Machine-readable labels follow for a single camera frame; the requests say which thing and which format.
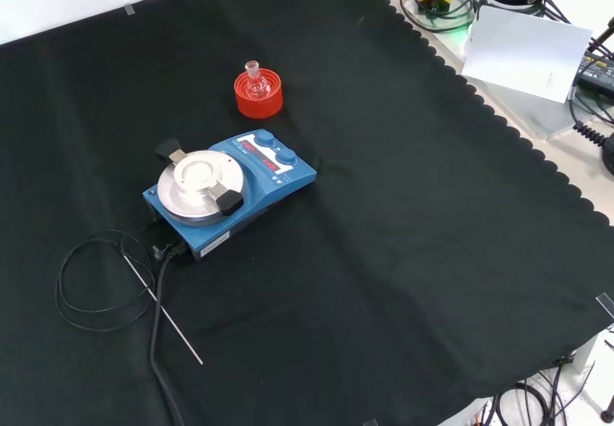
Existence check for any black floor cable bundle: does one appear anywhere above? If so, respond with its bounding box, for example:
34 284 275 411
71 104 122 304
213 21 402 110
479 358 614 426

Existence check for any black power adapter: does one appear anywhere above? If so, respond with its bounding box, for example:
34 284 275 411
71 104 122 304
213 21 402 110
574 51 614 99

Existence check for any red flask support ring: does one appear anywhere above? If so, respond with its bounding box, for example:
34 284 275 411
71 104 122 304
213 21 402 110
233 68 284 120

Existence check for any thick black power cable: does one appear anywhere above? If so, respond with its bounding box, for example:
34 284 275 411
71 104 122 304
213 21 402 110
149 241 194 426

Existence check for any blue base heater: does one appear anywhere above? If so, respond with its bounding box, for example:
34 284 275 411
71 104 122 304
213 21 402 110
142 129 319 266

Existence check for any pale board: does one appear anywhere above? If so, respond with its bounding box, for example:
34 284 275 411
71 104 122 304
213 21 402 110
460 5 594 105

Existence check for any black bench cloth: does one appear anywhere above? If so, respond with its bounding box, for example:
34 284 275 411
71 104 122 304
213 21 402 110
0 0 614 426

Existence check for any thin black probe cable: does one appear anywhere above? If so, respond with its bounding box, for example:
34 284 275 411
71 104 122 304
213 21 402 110
55 229 157 334

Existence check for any steel temperature probe rod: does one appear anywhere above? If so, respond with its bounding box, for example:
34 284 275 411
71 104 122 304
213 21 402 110
122 252 204 366

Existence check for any black coiled cable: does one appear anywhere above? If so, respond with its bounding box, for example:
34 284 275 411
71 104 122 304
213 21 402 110
573 121 614 150

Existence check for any clear round-bottom flask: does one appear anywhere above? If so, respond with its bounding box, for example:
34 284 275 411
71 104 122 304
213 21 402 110
245 59 269 102

